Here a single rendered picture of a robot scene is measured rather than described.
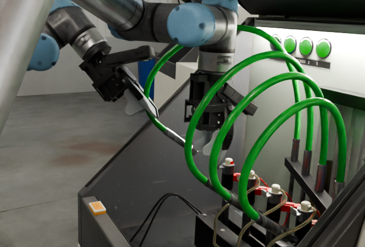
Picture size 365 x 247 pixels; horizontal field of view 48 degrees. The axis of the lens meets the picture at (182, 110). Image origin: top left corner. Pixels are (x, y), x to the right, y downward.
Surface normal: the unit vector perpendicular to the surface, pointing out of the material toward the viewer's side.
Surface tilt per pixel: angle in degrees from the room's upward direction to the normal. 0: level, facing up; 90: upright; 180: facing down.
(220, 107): 90
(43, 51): 90
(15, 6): 81
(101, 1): 131
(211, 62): 90
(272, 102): 90
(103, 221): 0
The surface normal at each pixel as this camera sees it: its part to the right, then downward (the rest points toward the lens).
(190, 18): -0.45, 0.18
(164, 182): 0.48, 0.22
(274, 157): -0.88, 0.07
